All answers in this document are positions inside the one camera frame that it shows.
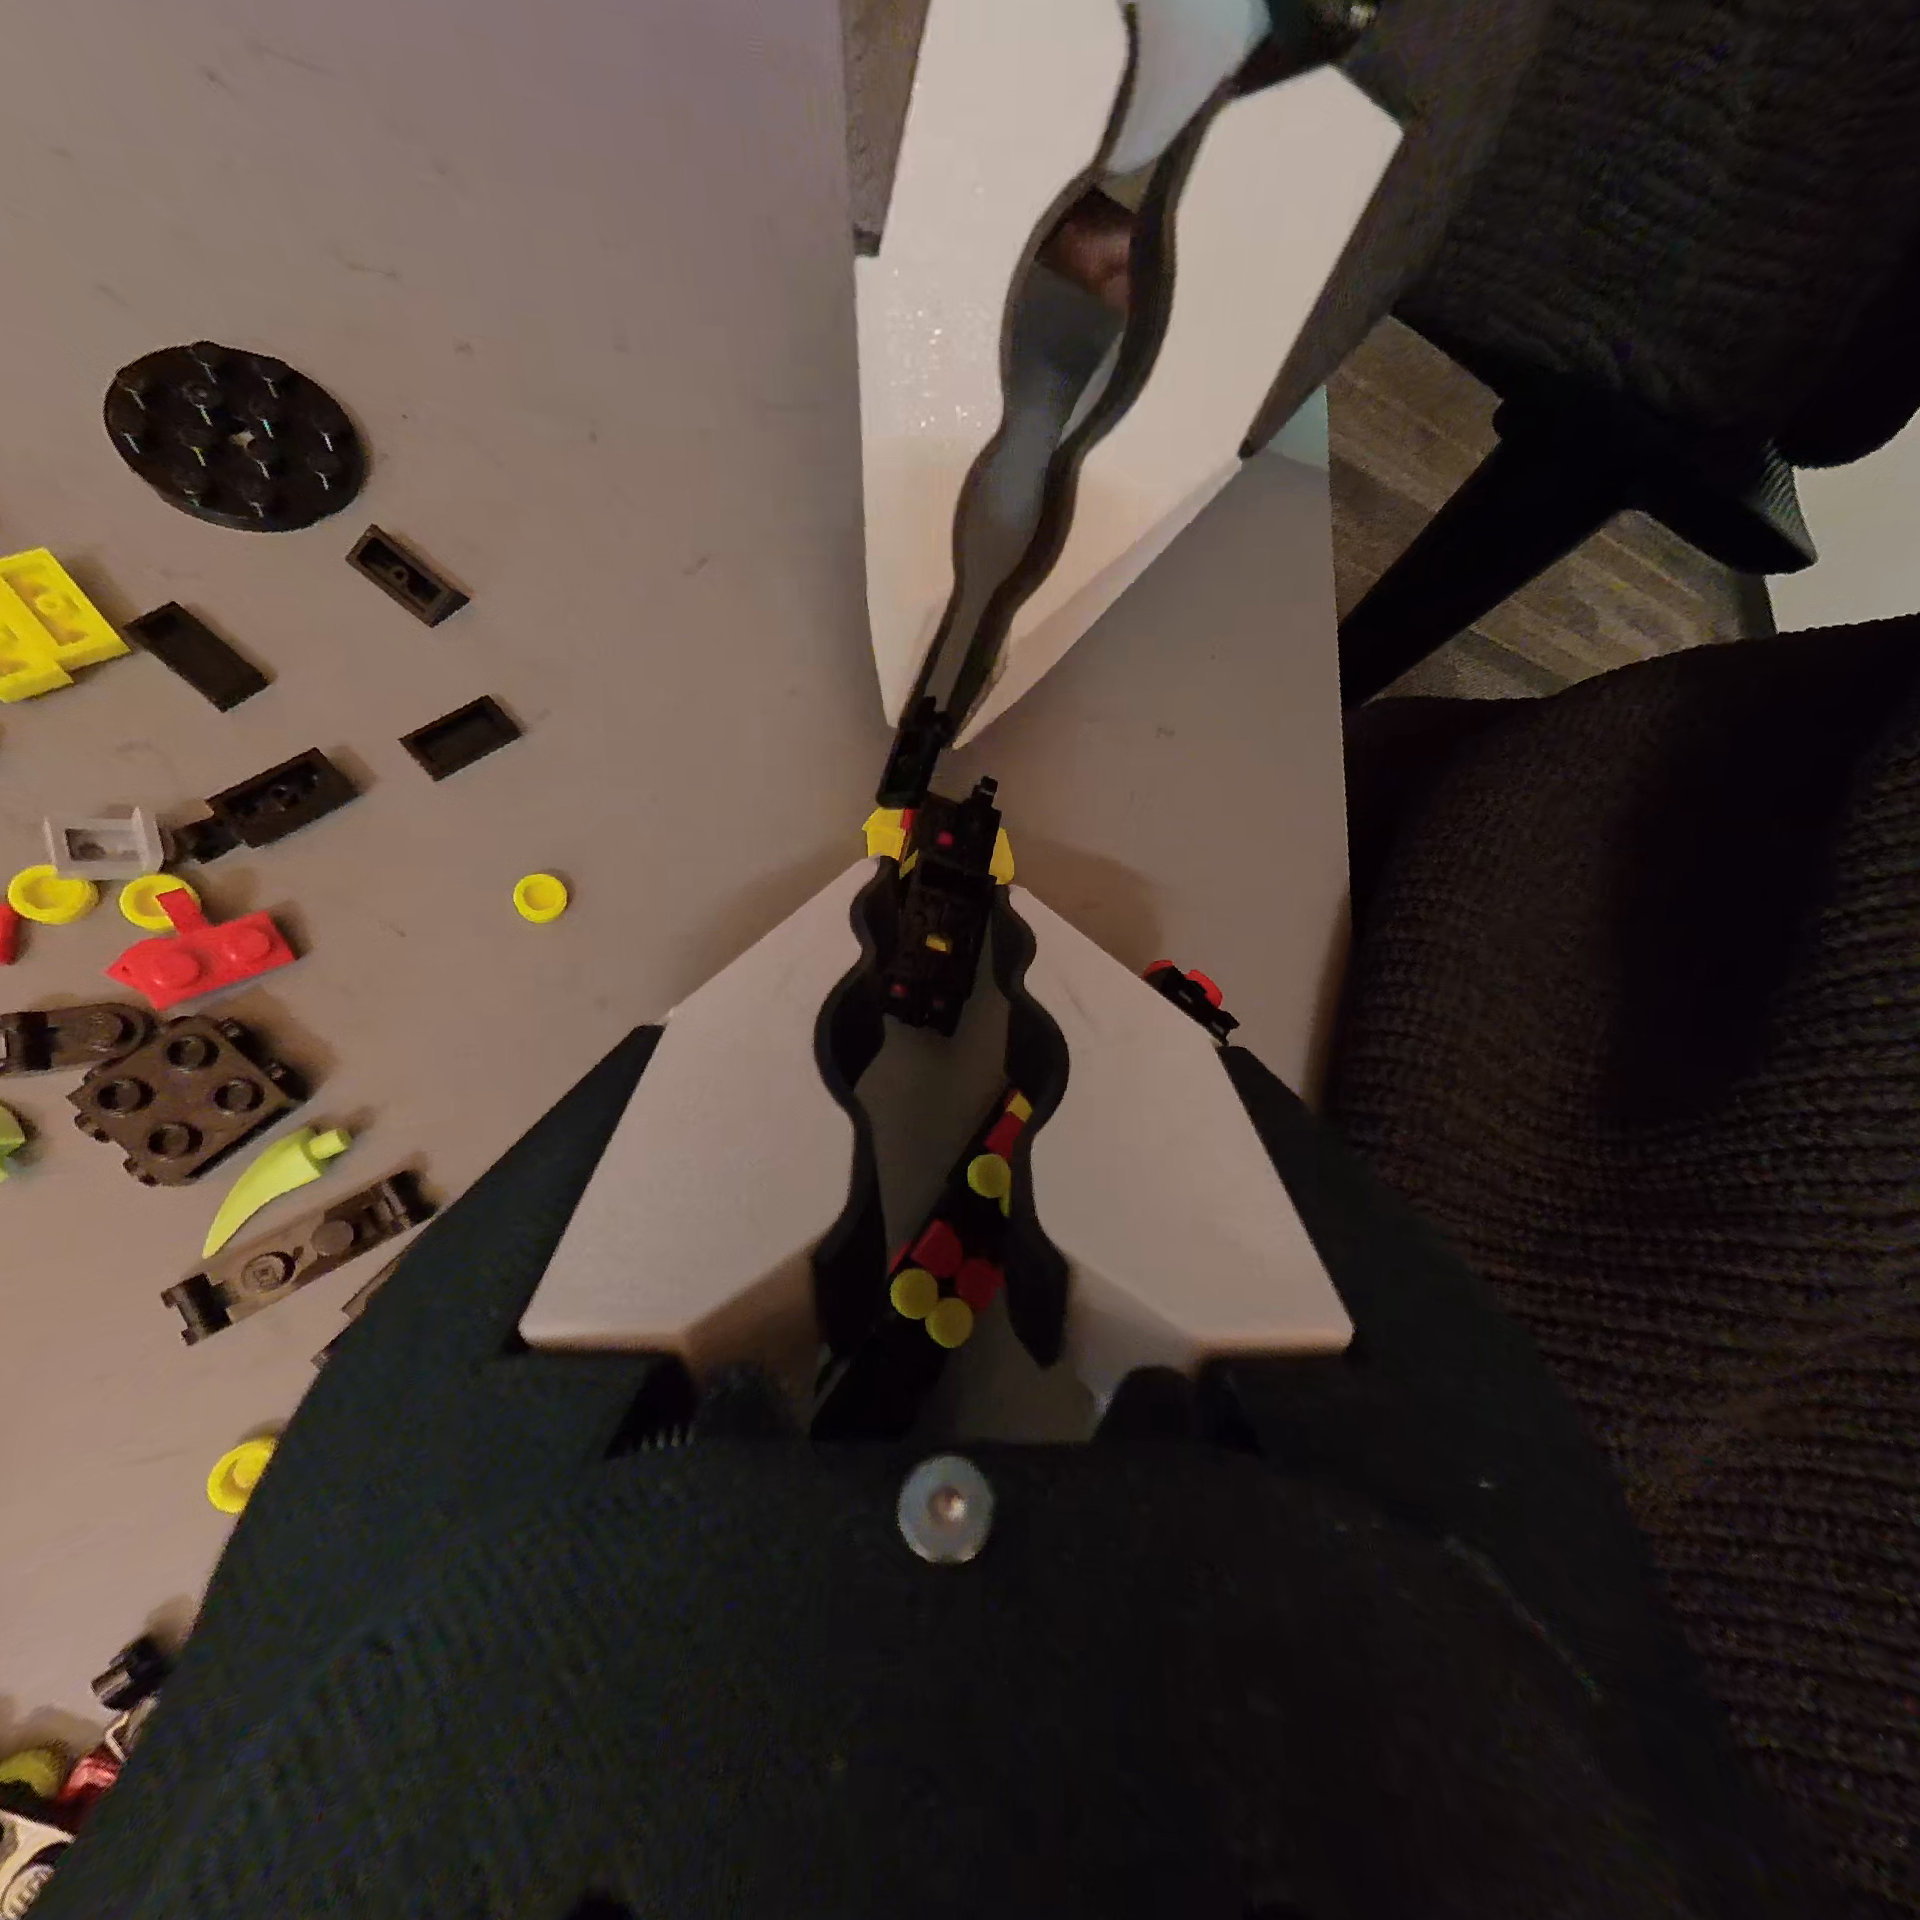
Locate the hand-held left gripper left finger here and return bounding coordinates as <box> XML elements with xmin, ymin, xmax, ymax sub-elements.
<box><xmin>521</xmin><ymin>852</ymin><xmax>903</xmax><ymax>1380</ymax></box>

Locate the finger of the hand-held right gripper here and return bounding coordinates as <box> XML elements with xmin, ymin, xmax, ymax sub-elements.
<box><xmin>853</xmin><ymin>0</ymin><xmax>1144</xmax><ymax>743</ymax></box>
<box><xmin>951</xmin><ymin>71</ymin><xmax>1409</xmax><ymax>751</ymax></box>

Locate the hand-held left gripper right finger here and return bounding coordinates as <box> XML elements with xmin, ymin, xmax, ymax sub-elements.
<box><xmin>1003</xmin><ymin>884</ymin><xmax>1358</xmax><ymax>1403</ymax></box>

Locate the yellow and red lego assembly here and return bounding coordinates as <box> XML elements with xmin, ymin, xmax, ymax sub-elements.
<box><xmin>863</xmin><ymin>776</ymin><xmax>1019</xmax><ymax>1040</ymax></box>

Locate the small dark lego plate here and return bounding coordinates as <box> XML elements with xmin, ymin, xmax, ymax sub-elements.
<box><xmin>874</xmin><ymin>699</ymin><xmax>957</xmax><ymax>812</ymax></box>

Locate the pile of lego pieces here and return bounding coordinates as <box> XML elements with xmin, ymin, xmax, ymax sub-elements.
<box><xmin>0</xmin><ymin>521</ymin><xmax>573</xmax><ymax>1901</ymax></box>

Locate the long black red lego assembly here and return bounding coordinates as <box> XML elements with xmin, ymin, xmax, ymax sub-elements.
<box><xmin>813</xmin><ymin>958</ymin><xmax>1241</xmax><ymax>1426</ymax></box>

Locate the black round lego plate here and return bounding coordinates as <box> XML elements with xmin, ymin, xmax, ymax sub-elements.
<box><xmin>104</xmin><ymin>342</ymin><xmax>368</xmax><ymax>536</ymax></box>

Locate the person's right hand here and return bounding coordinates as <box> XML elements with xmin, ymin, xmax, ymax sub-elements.
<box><xmin>1041</xmin><ymin>197</ymin><xmax>1137</xmax><ymax>304</ymax></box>

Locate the black furniture leg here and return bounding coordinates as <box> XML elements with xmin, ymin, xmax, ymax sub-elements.
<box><xmin>1335</xmin><ymin>377</ymin><xmax>1659</xmax><ymax>710</ymax></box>

